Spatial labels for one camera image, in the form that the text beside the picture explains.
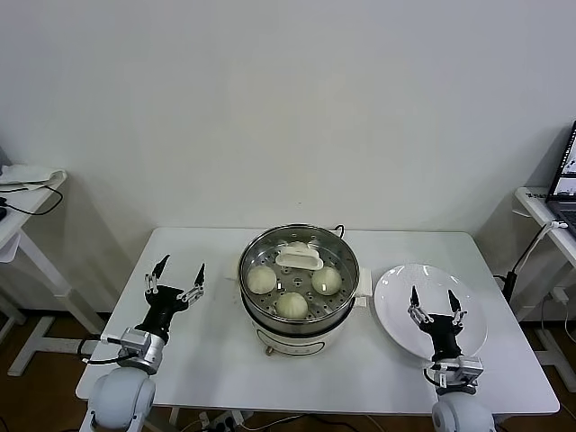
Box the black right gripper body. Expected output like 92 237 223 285
418 313 465 362

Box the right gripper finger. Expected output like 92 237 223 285
447 289 469 329
407 286 434 327

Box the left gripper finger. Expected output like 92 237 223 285
175 263 207 303
143 254 171 297

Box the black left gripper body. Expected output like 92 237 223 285
134 285 189 338

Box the glass lid with white handle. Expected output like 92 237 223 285
237 223 361 325

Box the perforated steel steamer basket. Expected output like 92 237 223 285
237 224 361 337

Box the white round plate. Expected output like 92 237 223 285
373 263 489 364

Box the large white table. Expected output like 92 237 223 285
75 226 561 432

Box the white electric cooker pot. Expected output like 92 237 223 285
224 265 374 356

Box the white side table with laptop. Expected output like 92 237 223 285
514 186 576 380

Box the white power strip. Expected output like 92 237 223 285
197 409 253 432

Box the open laptop with lit screen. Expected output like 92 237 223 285
544 120 576 235

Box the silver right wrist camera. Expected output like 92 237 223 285
424 355 485 396

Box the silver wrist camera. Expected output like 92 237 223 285
117 327 153 362
424 355 485 396

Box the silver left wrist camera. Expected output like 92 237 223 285
117 327 153 362

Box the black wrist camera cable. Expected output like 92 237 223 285
79 335 136 365

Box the black cable with white connector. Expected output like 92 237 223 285
512 220 569 276

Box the black looped cable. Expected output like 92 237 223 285
0 183 64 217

